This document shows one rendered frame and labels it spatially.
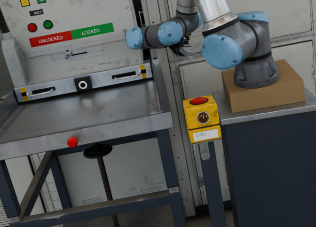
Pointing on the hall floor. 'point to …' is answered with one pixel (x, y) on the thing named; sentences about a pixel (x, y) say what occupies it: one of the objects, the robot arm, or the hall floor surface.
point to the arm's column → (272, 170)
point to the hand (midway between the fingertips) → (191, 38)
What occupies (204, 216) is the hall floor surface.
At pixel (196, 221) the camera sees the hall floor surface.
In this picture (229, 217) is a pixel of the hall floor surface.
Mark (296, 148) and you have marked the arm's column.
